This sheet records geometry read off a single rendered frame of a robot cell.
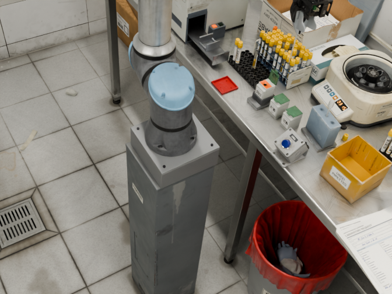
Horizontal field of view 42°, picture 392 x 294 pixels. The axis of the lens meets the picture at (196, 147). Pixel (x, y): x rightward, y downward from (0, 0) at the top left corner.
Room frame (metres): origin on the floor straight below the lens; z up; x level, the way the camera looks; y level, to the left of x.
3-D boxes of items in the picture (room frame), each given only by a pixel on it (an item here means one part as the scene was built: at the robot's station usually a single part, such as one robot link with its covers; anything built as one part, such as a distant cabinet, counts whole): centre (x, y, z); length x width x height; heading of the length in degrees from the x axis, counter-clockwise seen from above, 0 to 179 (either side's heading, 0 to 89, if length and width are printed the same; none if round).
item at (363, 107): (1.31, -0.53, 0.94); 0.30 x 0.24 x 0.12; 117
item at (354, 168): (0.96, -0.46, 0.93); 0.13 x 0.13 x 0.10; 41
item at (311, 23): (1.30, -0.30, 1.17); 0.06 x 0.03 x 0.09; 28
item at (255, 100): (1.25, -0.20, 0.89); 0.09 x 0.05 x 0.04; 127
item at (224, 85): (1.31, -0.07, 0.88); 0.07 x 0.07 x 0.01; 36
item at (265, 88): (1.25, -0.20, 0.92); 0.05 x 0.04 x 0.06; 127
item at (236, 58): (1.40, -0.16, 0.93); 0.17 x 0.09 x 0.11; 37
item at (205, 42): (1.49, 0.01, 0.92); 0.21 x 0.07 x 0.05; 36
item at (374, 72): (1.32, -0.55, 0.97); 0.15 x 0.15 x 0.07
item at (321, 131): (1.11, -0.38, 0.92); 0.10 x 0.07 x 0.10; 28
